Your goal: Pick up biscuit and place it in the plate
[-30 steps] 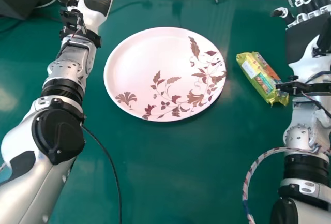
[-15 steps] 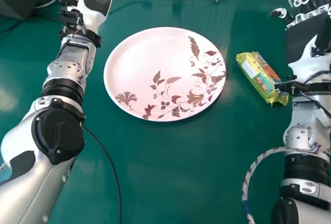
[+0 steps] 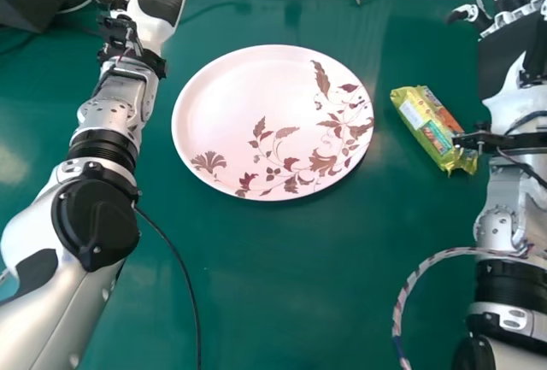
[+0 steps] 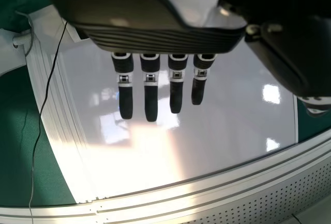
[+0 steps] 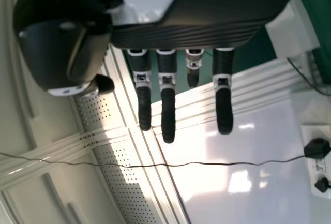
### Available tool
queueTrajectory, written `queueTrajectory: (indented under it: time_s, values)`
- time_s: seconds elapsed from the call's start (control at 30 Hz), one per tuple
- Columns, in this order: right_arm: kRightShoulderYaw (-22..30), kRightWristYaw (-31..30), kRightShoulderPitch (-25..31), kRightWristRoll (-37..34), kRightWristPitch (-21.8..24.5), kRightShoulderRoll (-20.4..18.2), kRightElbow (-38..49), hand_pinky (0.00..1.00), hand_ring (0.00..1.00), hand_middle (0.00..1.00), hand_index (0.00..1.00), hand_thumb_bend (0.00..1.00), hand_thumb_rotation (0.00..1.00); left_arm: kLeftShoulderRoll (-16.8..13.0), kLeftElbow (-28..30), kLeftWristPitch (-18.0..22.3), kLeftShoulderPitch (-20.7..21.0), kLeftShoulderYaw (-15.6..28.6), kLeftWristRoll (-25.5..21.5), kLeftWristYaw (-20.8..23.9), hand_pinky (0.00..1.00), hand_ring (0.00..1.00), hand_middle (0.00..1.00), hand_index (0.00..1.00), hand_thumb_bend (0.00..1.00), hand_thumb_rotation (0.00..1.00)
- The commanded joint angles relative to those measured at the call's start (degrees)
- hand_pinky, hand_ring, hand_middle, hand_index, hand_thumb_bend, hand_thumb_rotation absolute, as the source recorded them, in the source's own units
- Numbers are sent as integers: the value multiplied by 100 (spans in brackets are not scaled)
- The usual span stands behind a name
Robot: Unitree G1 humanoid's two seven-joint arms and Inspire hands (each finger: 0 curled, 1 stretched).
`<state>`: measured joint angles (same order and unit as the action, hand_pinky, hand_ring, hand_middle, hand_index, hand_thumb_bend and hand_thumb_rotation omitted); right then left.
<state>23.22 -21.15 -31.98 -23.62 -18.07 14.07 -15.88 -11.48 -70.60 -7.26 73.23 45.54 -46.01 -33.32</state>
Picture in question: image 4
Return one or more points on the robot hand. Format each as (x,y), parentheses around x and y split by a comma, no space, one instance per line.
(160,24)

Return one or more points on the aluminium table edge rail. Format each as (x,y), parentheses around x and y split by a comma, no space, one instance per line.
(59,131)
(207,186)

